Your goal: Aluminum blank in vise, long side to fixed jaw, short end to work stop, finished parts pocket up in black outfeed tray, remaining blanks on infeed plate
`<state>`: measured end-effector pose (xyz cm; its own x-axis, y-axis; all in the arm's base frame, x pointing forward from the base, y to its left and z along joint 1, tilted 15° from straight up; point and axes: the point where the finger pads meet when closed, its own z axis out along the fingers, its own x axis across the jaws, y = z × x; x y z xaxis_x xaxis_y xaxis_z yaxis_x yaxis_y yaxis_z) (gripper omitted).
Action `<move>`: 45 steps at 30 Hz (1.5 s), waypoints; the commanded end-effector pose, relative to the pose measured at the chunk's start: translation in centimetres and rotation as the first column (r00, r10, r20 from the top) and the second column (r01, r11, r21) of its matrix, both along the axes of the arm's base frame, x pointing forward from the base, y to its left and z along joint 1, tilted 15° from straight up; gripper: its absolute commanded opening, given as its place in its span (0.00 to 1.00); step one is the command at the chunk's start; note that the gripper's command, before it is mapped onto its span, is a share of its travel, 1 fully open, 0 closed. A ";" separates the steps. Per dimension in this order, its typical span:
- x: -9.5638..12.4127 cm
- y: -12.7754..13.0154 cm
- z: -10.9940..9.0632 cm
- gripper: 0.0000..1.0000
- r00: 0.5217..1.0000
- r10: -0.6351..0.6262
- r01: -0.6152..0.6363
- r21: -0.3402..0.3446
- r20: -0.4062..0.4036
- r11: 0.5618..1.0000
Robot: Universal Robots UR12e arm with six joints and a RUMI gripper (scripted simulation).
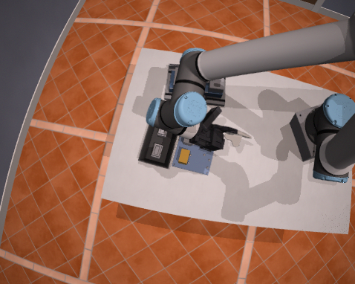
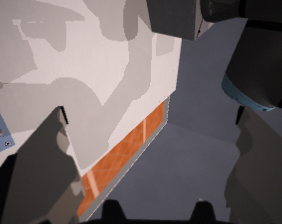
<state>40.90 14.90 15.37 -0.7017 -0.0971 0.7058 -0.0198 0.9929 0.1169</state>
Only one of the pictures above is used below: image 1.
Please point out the yellow rectangular block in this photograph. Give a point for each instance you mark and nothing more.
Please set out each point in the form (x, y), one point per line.
(184, 156)

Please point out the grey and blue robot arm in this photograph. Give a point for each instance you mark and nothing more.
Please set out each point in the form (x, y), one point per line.
(316, 45)

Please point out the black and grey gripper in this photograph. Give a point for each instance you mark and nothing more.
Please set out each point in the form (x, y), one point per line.
(212, 138)

